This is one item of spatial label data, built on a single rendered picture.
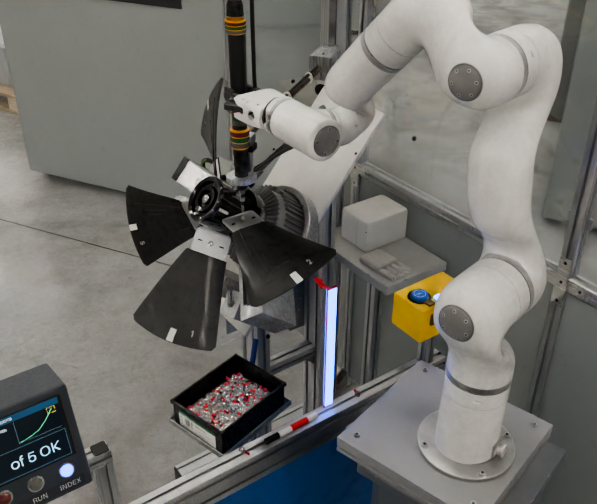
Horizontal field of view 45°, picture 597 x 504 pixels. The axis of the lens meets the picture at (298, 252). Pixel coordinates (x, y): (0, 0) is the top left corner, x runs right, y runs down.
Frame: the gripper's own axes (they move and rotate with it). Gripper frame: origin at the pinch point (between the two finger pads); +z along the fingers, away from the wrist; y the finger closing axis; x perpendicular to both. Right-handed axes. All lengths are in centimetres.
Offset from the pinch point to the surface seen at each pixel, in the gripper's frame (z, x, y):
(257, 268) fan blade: -16.2, -34.3, -6.5
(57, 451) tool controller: -42, -35, -61
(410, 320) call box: -38, -47, 21
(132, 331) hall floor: 123, -151, 12
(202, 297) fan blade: 0, -49, -13
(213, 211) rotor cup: 3.7, -29.0, -6.1
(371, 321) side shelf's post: 9, -91, 53
